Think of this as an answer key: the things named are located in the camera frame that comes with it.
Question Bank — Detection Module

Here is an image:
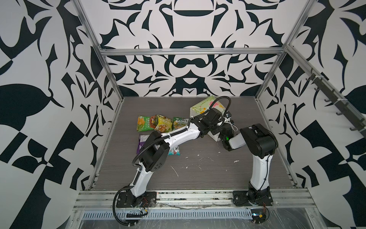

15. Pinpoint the green circuit board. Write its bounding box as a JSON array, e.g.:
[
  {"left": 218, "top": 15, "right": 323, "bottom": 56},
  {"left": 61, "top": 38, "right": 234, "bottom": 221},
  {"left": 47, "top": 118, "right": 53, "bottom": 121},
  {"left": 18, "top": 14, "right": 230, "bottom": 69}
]
[{"left": 251, "top": 209, "right": 268, "bottom": 224}]

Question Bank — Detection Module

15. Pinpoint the yellow green snack bag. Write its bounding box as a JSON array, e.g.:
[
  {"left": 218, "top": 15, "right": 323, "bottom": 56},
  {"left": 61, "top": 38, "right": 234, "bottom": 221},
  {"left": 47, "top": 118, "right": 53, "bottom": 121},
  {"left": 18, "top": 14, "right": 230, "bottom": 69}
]
[{"left": 172, "top": 117, "right": 189, "bottom": 131}]

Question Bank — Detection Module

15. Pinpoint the purple snack bag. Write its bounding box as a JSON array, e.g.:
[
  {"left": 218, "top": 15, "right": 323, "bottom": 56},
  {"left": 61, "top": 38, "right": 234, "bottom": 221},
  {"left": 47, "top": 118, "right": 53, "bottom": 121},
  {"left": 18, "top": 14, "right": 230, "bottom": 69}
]
[{"left": 136, "top": 135, "right": 149, "bottom": 154}]

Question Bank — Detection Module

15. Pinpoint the aluminium cage frame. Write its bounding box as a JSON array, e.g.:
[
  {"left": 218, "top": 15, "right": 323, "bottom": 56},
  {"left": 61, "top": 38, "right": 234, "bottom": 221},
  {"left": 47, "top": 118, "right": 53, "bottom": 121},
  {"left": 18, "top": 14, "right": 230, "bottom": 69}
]
[{"left": 71, "top": 0, "right": 366, "bottom": 189}]

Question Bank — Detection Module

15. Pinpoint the floral paper gift bag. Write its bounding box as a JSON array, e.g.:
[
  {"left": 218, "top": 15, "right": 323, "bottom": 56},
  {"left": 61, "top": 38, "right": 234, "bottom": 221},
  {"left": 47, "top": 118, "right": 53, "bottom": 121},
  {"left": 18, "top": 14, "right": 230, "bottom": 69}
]
[{"left": 190, "top": 95, "right": 229, "bottom": 142}]

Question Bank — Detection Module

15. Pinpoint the green red snack bag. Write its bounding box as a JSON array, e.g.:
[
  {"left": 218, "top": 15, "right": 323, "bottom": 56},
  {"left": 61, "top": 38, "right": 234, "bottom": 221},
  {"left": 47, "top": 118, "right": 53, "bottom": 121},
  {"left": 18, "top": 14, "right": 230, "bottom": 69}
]
[{"left": 136, "top": 115, "right": 156, "bottom": 132}]

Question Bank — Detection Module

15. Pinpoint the aluminium front rail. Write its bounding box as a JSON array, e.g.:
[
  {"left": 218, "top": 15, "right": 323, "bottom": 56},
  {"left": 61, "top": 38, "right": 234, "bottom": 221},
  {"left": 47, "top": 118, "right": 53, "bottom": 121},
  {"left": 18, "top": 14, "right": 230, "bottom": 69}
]
[{"left": 73, "top": 189, "right": 316, "bottom": 210}]

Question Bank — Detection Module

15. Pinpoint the black corrugated cable conduit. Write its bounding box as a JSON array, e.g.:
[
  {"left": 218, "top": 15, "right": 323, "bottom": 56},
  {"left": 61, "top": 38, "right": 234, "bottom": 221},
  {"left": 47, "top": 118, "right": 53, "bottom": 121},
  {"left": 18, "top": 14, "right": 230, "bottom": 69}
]
[{"left": 112, "top": 95, "right": 232, "bottom": 227}]

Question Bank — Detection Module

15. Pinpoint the teal mint candy bag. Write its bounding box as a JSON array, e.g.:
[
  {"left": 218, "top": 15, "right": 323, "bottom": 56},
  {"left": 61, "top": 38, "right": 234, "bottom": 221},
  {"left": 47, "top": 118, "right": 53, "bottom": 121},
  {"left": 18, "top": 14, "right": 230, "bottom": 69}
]
[{"left": 168, "top": 146, "right": 180, "bottom": 156}]

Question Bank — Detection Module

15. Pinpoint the white slotted cable duct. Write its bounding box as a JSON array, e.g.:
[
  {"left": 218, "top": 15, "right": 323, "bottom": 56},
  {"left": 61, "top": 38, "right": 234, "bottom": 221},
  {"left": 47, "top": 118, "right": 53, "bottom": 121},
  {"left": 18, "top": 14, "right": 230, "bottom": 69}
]
[{"left": 82, "top": 209, "right": 253, "bottom": 220}]

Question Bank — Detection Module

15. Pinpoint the yellow chips snack bag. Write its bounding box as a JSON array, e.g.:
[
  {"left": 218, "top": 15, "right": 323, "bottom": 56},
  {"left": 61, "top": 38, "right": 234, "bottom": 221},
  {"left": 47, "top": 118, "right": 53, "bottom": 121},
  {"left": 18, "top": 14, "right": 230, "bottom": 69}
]
[{"left": 155, "top": 114, "right": 173, "bottom": 133}]

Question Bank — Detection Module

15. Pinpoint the wall hook rail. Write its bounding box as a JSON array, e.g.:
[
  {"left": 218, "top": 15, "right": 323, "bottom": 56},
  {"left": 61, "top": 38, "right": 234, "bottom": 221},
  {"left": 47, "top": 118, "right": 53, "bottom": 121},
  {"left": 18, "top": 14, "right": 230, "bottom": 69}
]
[{"left": 305, "top": 68, "right": 366, "bottom": 138}]

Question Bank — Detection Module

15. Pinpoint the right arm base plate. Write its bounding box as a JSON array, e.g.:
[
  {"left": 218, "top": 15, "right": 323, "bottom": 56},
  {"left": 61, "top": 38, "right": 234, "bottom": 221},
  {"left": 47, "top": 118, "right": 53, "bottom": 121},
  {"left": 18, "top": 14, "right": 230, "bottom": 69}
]
[{"left": 233, "top": 189, "right": 273, "bottom": 207}]

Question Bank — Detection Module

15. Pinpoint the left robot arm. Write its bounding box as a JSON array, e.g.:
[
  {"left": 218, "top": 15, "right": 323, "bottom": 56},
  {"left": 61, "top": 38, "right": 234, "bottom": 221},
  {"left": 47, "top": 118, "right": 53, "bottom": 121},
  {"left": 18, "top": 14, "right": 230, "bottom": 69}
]
[{"left": 129, "top": 108, "right": 226, "bottom": 198}]

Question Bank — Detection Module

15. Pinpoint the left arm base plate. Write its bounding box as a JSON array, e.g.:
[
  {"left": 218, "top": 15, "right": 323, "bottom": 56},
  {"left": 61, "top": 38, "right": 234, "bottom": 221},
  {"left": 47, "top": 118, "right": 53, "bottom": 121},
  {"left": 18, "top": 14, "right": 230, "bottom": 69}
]
[{"left": 116, "top": 191, "right": 157, "bottom": 208}]

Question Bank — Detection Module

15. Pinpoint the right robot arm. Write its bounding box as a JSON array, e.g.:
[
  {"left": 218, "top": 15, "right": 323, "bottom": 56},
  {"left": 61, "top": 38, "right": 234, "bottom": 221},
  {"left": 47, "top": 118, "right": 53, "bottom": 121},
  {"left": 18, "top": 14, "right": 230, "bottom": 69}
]
[{"left": 219, "top": 124, "right": 278, "bottom": 206}]

